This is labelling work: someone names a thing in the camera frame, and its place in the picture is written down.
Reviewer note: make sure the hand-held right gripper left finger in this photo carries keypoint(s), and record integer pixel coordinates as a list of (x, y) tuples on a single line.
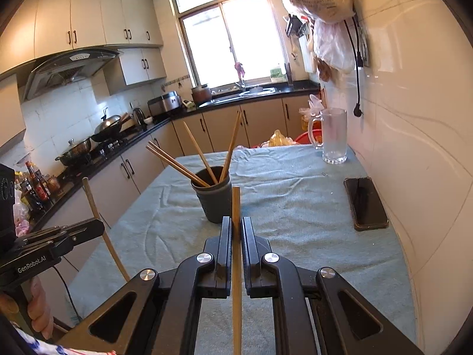
[(228, 244)]

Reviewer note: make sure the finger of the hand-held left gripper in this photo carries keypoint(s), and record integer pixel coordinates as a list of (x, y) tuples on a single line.
[(85, 229)]

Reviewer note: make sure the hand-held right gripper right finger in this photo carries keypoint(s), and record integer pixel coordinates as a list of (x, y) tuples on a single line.
[(247, 244)]

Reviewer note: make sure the light bamboo chopstick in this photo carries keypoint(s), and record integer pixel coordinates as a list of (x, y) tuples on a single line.
[(236, 321), (173, 160), (200, 151), (166, 162), (231, 144), (113, 246)]

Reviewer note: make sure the dark grey perforated utensil holder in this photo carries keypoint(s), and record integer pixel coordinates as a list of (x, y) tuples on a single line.
[(210, 203)]

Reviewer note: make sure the black hanging utensils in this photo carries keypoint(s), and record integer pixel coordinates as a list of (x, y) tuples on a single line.
[(293, 26)]

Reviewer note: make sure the person's left hand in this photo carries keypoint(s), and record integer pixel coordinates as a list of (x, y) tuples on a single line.
[(40, 310)]

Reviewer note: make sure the grey-green tablecloth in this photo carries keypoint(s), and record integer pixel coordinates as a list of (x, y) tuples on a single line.
[(295, 229)]

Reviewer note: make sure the pink plastic bag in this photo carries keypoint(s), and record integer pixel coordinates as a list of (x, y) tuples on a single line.
[(20, 214)]

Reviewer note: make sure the spice jar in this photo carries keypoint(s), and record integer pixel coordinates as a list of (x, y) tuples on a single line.
[(53, 184)]

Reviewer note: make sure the dark soy sauce bottle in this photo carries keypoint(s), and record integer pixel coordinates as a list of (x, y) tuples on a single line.
[(29, 196)]

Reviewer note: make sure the red cap sauce bottle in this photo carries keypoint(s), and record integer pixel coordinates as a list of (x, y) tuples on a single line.
[(37, 181)]

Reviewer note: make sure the steel pot with food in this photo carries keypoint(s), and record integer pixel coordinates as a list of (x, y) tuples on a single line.
[(75, 151)]

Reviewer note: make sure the gas stove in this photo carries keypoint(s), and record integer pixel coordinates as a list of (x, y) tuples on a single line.
[(111, 146)]

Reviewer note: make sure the person's printed clothing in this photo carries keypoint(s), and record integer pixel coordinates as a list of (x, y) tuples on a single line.
[(55, 349)]

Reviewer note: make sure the black wok with lid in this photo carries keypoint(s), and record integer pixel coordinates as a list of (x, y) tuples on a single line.
[(107, 127)]

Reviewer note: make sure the orange plastic bag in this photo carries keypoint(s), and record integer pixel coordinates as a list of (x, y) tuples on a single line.
[(281, 139)]

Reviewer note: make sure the beige base cabinets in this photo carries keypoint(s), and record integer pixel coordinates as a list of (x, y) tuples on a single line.
[(221, 125)]

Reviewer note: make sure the red basin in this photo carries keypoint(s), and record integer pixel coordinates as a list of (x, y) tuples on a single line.
[(308, 137)]

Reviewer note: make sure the steel kettle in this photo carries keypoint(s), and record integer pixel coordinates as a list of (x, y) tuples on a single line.
[(138, 117)]

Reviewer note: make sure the black smartphone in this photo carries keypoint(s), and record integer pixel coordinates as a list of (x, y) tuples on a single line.
[(366, 203)]

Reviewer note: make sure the white bowl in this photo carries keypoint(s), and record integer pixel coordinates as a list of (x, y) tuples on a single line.
[(148, 120)]

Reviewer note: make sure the glass mug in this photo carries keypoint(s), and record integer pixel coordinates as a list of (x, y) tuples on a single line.
[(334, 137)]

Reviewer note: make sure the black kitchen countertop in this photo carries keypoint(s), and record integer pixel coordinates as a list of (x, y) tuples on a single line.
[(221, 102)]

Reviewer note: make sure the small dish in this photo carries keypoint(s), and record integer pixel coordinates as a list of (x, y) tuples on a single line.
[(188, 104)]

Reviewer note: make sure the steel rice cooker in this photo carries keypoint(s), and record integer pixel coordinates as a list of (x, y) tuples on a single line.
[(164, 103)]

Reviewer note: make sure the brown clay pot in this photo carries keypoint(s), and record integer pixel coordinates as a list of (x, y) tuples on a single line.
[(201, 96)]

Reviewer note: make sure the steel sink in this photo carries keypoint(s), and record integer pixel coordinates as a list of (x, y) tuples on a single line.
[(258, 90)]

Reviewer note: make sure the grey range hood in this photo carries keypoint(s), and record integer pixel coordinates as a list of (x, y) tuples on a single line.
[(70, 68)]

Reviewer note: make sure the green package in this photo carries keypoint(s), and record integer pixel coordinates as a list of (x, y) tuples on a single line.
[(276, 75)]

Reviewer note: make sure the pink hanging item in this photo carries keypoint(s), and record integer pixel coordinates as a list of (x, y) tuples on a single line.
[(239, 68)]

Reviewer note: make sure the hanging brown food bag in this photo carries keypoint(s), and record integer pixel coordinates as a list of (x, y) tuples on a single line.
[(324, 71)]

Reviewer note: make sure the white cutting board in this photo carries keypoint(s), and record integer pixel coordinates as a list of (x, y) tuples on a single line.
[(306, 57)]

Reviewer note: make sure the kitchen window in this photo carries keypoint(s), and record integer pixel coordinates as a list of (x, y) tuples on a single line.
[(229, 44)]

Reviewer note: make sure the hanging clear plastic bag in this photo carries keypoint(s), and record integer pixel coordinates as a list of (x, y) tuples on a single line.
[(334, 44)]

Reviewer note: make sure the small beige wall cabinet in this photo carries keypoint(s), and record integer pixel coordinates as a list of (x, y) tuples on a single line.
[(138, 64)]

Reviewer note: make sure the beige wall cabinets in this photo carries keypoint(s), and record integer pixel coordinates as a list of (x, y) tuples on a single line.
[(85, 18)]

